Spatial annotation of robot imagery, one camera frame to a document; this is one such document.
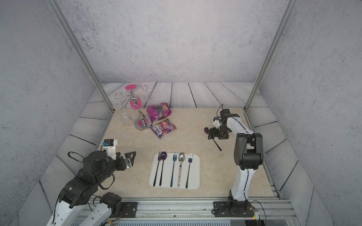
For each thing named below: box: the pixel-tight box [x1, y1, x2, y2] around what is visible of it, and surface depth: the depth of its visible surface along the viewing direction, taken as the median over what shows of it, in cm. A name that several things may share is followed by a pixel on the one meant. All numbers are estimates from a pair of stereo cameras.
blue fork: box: [170, 152, 178, 187], surface depth 93 cm
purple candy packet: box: [149, 118, 177, 139], surface depth 107 cm
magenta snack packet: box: [146, 102, 172, 122], surface depth 113 cm
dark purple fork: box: [153, 151, 162, 187], surface depth 94 cm
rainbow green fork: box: [185, 153, 194, 189], surface depth 93 cm
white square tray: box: [148, 152, 202, 191], surface depth 88 cm
